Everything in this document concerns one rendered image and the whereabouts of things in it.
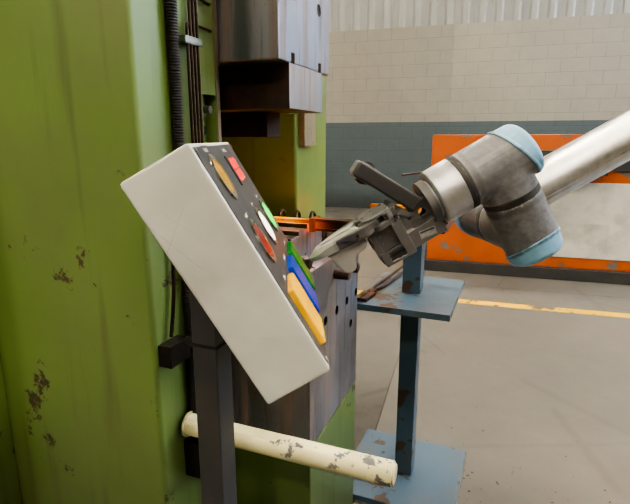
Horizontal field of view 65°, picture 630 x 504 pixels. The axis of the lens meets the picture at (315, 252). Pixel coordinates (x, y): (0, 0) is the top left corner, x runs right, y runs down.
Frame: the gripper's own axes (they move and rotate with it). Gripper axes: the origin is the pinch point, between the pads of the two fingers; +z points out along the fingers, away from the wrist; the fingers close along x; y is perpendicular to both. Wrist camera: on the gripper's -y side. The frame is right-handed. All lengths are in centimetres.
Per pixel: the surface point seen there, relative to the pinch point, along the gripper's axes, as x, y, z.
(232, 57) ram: 35, -37, -4
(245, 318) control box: -27.1, -3.7, 8.1
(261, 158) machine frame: 78, -16, 4
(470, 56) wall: 742, 19, -327
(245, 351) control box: -27.0, -0.6, 10.1
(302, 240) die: 41.3, 5.3, 3.8
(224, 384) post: -10.5, 7.8, 20.4
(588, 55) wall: 684, 105, -462
